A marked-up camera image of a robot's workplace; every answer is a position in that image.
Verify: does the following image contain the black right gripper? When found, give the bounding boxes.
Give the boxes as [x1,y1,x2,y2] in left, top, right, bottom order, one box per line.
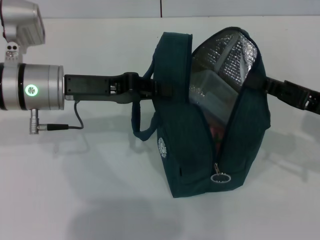
[265,75,320,115]

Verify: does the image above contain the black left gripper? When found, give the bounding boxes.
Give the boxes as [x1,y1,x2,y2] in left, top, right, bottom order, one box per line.
[63,70,176,105]

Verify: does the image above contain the clear blue-rimmed food container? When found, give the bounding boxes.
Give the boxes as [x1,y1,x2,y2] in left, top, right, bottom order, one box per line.
[189,69,242,126]

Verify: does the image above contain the dark teal insulated lunch bag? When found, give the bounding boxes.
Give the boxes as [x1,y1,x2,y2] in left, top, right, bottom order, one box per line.
[131,24,273,200]

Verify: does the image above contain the left gripper cable with plug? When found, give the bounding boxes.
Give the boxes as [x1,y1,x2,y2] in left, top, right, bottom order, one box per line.
[29,101,85,136]

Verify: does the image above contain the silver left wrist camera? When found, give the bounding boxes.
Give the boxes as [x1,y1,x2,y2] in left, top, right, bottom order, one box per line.
[0,0,46,66]

